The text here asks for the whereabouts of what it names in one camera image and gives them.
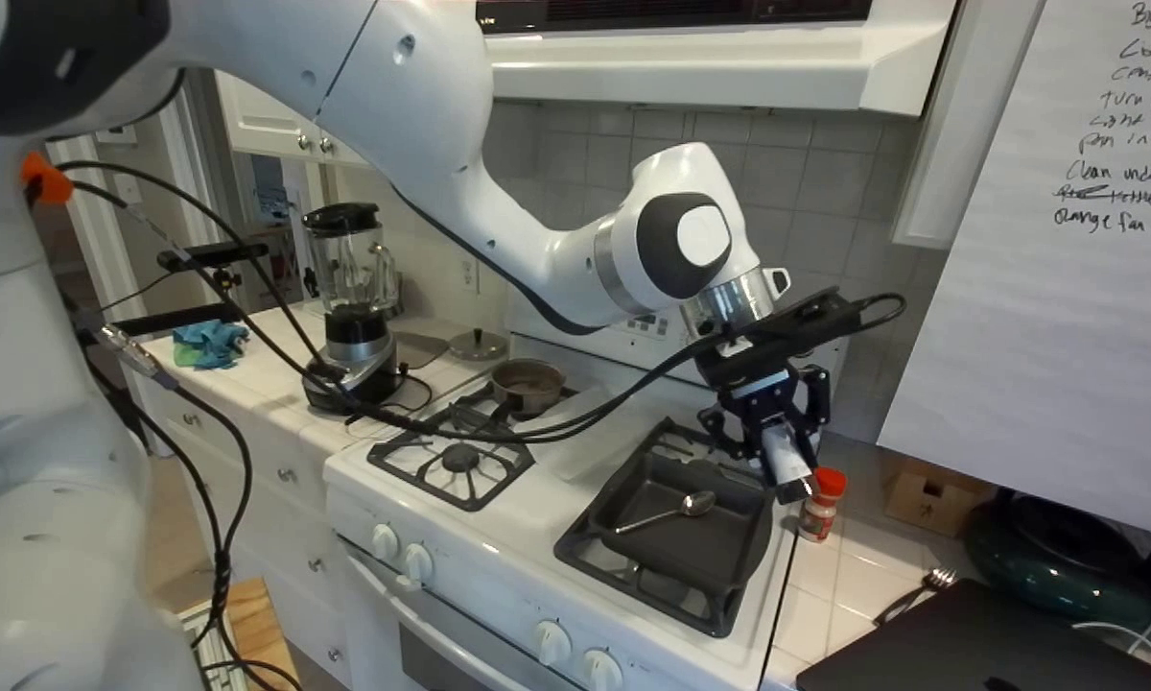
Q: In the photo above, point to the black camera on boom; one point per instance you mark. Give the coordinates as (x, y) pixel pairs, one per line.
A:
(213, 254)

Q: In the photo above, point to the black baking pan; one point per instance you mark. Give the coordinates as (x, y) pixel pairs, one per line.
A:
(686, 539)

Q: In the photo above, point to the white handwritten paper sheet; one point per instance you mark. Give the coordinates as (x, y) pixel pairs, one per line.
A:
(1062, 322)

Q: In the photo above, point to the glass blender jar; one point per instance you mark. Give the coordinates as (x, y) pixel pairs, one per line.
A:
(351, 275)

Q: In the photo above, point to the black grate with bare burner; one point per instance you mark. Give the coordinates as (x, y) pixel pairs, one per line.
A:
(453, 464)

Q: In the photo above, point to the white counter cabinet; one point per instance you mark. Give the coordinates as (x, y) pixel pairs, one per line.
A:
(269, 487)

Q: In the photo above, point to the white gas stove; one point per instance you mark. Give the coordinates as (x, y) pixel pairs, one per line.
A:
(499, 550)

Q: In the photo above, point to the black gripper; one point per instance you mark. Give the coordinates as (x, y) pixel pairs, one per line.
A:
(774, 388)

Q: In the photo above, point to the dark green bowl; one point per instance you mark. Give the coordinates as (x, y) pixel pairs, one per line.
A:
(1062, 569)

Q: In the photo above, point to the round metal lid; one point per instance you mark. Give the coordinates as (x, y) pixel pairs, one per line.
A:
(483, 346)

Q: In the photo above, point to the metal spoon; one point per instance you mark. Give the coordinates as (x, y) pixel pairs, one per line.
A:
(665, 514)

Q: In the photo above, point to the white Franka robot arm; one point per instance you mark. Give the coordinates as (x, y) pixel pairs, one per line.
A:
(387, 79)

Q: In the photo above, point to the blue cloth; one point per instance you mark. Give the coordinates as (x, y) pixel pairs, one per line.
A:
(213, 346)

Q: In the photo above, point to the white range hood cabinet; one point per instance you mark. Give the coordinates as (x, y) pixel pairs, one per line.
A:
(715, 53)

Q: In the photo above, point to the white stove knob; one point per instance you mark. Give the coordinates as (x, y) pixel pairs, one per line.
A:
(419, 566)
(604, 670)
(387, 542)
(550, 643)

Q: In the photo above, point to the red-capped spice bottle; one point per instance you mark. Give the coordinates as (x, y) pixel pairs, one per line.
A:
(825, 502)

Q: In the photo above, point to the small black frying pan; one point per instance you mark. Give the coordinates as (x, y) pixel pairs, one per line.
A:
(527, 386)

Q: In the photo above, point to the black blender base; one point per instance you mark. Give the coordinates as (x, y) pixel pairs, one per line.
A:
(353, 376)

